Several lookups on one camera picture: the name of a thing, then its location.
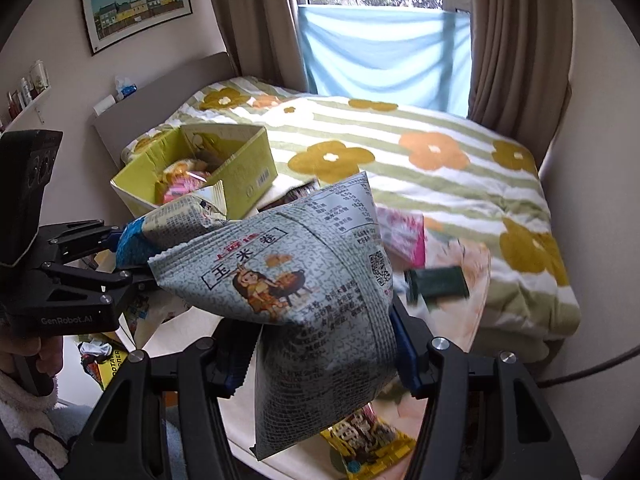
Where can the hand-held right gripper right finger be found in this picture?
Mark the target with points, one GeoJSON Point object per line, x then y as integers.
{"type": "Point", "coordinates": [406, 360]}

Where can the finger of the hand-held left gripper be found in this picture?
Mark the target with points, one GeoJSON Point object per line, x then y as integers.
{"type": "Point", "coordinates": [125, 280]}
{"type": "Point", "coordinates": [80, 240]}

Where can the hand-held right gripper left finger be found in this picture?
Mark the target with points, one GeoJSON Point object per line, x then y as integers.
{"type": "Point", "coordinates": [234, 382]}

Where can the blue grey snack bag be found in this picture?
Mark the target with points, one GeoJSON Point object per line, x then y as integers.
{"type": "Point", "coordinates": [170, 220]}

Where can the large grey cartoon snack bag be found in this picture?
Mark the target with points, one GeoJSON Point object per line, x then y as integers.
{"type": "Point", "coordinates": [300, 270]}

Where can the green cardboard box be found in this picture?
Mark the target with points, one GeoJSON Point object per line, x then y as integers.
{"type": "Point", "coordinates": [250, 170]}

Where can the person's left forearm white sleeve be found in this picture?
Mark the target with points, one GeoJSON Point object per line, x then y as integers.
{"type": "Point", "coordinates": [25, 420]}

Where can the person's left hand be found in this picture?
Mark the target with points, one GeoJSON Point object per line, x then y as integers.
{"type": "Point", "coordinates": [15, 350]}

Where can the small cosmetic bottle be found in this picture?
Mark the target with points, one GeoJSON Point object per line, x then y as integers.
{"type": "Point", "coordinates": [26, 89]}
{"type": "Point", "coordinates": [13, 100]}

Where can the dark green snack packet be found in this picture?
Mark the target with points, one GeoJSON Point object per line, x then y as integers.
{"type": "Point", "coordinates": [440, 282]}

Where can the yellow black package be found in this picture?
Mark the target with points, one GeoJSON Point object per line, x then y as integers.
{"type": "Point", "coordinates": [107, 367]}

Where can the yellow snack packet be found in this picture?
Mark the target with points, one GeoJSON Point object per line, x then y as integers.
{"type": "Point", "coordinates": [365, 442]}

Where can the bright pink snack packet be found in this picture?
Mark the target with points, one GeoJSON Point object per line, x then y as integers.
{"type": "Point", "coordinates": [180, 192]}

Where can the clear glass jar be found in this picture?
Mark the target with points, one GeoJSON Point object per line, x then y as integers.
{"type": "Point", "coordinates": [39, 76]}

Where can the white paper roll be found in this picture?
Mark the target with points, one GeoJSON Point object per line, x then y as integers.
{"type": "Point", "coordinates": [104, 105]}

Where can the pink white snack packet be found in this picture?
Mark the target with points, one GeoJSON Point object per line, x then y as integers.
{"type": "Point", "coordinates": [405, 237]}

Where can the orange snack packet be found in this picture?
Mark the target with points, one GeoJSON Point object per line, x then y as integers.
{"type": "Point", "coordinates": [186, 167]}

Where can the blue white tissue pack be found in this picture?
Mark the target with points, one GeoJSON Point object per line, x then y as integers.
{"type": "Point", "coordinates": [125, 89]}

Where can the grey bed headboard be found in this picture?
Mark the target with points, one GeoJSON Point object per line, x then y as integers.
{"type": "Point", "coordinates": [165, 95]}

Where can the dark brown snack packet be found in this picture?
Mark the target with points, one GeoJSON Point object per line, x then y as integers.
{"type": "Point", "coordinates": [295, 194]}

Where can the floral striped blanket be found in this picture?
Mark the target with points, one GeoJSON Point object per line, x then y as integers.
{"type": "Point", "coordinates": [400, 125]}

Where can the brown curtain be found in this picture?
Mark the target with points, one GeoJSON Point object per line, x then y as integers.
{"type": "Point", "coordinates": [255, 20]}
{"type": "Point", "coordinates": [520, 45]}

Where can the light blue cloth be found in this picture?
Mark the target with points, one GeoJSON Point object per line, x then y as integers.
{"type": "Point", "coordinates": [380, 55]}

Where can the white wall shelf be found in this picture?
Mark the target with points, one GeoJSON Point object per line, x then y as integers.
{"type": "Point", "coordinates": [30, 105]}

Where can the framed wall poster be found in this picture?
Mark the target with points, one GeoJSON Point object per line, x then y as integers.
{"type": "Point", "coordinates": [137, 5]}

